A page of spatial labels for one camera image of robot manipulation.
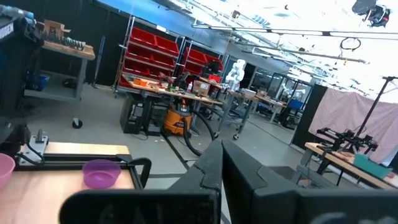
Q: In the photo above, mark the black divider panel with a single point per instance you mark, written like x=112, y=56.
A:
x=308, y=118

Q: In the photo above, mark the overhead frame bar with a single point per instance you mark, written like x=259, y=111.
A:
x=295, y=31

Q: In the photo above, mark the light wooden side board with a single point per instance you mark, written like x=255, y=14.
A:
x=87, y=148

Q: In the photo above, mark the orange shop vacuum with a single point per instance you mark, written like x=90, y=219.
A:
x=175, y=123

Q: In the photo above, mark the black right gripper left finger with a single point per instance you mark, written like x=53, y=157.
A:
x=140, y=207

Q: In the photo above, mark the wooden table grey legs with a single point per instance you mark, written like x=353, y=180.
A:
x=342, y=165

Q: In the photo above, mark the black aluminium table frame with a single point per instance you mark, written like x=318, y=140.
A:
x=62, y=161

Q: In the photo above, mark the metal rack red bins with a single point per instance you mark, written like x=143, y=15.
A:
x=196, y=57
x=146, y=46

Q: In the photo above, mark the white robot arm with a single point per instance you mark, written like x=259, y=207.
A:
x=236, y=73

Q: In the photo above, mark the dark blue controller cabinet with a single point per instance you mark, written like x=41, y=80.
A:
x=15, y=68

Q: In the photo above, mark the pink curtain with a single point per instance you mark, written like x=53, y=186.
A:
x=342, y=112

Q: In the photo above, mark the black floor ramp orange edge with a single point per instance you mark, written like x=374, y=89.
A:
x=289, y=174

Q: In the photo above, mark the black camera stand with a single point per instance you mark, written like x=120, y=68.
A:
x=376, y=102

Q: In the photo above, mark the wooden workbench steel legs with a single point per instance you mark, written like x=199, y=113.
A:
x=264, y=99
x=174, y=92

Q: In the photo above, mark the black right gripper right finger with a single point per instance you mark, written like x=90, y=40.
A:
x=280, y=205

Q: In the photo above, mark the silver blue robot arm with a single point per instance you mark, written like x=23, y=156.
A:
x=15, y=14

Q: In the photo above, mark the small purple plastic bowl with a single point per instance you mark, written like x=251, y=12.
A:
x=101, y=175

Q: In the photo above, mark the black equipment case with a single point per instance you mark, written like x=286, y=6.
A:
x=133, y=115

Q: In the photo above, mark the teal plastic box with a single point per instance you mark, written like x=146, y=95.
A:
x=371, y=166

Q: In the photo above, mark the small cardboard box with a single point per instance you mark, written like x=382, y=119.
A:
x=201, y=87

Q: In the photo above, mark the blue plastic bin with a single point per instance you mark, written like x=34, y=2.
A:
x=38, y=82

